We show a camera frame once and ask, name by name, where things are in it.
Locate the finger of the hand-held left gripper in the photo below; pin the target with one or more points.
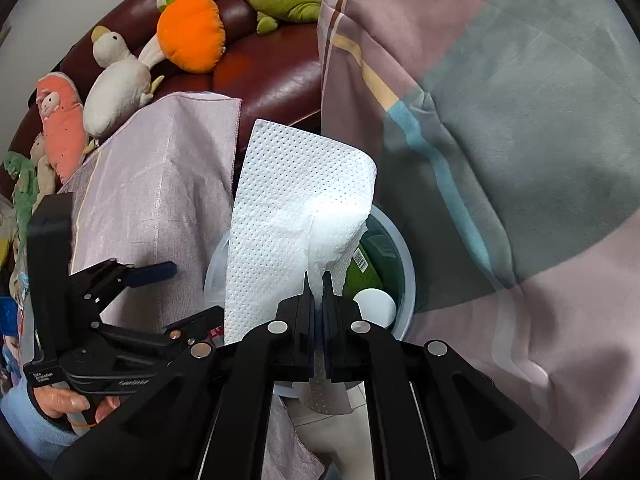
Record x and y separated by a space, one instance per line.
150 272
200 325

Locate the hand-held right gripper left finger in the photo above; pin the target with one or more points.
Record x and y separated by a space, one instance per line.
250 385

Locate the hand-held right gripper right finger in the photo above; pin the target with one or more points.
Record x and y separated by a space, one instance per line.
400 390

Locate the beige paper cup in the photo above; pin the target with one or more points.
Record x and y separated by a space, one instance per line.
375 307

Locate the green food box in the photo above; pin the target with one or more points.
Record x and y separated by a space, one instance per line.
365 277

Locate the round teal waste bin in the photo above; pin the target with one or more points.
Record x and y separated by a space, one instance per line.
406 270

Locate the white paper towel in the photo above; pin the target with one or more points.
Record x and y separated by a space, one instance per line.
290 210

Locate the person's left forearm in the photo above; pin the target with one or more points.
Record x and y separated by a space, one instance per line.
25 425

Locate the person's left hand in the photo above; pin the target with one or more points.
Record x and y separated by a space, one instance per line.
62 405

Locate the green dinosaur plush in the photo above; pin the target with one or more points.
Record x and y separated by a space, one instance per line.
25 185

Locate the printed floral tablecloth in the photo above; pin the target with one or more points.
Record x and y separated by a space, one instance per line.
165 185

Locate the beige plush toy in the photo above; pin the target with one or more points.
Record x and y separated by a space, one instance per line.
44 170

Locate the pink carrot bunny plush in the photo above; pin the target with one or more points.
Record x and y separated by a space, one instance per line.
62 125

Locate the white goose plush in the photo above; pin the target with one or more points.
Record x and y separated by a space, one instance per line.
117 95

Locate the dark red leather sofa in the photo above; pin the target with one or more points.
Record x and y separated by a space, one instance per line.
270 75

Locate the orange carrot bunny plush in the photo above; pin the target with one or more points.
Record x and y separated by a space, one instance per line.
192 35

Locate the plaid blanket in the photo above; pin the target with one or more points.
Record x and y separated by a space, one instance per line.
500 160

